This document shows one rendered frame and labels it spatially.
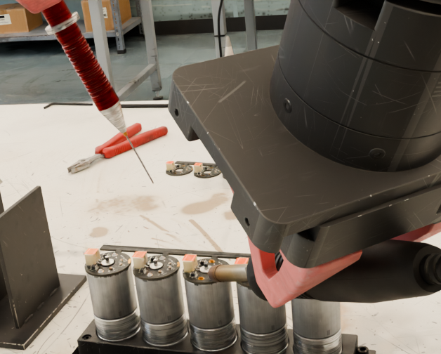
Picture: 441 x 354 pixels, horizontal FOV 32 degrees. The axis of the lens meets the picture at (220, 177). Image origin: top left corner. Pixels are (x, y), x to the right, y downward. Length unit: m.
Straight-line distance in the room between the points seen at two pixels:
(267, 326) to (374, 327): 0.09
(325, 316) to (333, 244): 0.17
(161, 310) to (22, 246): 0.12
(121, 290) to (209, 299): 0.05
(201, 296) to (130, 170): 0.34
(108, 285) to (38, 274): 0.10
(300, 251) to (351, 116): 0.04
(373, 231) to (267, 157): 0.04
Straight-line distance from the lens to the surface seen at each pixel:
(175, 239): 0.57
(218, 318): 0.40
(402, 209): 0.23
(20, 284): 0.49
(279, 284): 0.28
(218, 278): 0.37
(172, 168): 0.70
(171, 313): 0.41
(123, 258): 0.42
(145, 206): 0.63
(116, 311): 0.42
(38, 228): 0.50
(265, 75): 0.24
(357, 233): 0.22
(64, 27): 0.34
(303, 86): 0.21
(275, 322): 0.39
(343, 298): 0.27
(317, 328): 0.39
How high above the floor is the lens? 1.01
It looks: 22 degrees down
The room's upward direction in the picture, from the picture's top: 6 degrees counter-clockwise
